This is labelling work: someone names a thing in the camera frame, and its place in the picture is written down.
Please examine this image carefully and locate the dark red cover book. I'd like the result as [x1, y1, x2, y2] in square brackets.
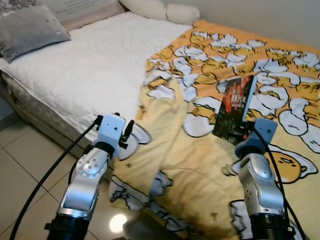
[211, 74, 259, 147]

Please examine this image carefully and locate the grey floral cushion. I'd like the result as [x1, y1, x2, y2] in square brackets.
[0, 0, 40, 17]

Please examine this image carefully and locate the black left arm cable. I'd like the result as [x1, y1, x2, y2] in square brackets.
[9, 117, 103, 240]

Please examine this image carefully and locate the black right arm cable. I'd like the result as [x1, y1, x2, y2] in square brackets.
[249, 125, 307, 240]

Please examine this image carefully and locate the grey plush pillow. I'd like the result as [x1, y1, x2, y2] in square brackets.
[0, 4, 72, 64]

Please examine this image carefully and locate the beige printed headboard cushion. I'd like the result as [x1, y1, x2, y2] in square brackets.
[37, 0, 127, 32]

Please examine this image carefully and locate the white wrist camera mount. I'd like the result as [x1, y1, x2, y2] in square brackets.
[94, 113, 127, 151]
[234, 117, 279, 157]

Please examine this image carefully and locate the white quilted mattress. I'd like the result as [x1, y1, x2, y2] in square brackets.
[0, 11, 195, 151]

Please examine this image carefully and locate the cream bolster pillow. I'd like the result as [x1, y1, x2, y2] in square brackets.
[118, 0, 201, 27]

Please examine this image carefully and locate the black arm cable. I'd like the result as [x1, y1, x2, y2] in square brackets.
[249, 125, 307, 240]
[9, 117, 103, 240]

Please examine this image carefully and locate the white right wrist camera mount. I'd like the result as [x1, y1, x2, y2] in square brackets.
[234, 117, 279, 157]

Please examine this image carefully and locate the yellow egg cartoon blanket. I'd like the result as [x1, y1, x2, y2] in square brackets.
[108, 19, 320, 240]

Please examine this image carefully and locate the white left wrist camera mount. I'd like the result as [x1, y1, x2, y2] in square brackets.
[94, 113, 127, 151]

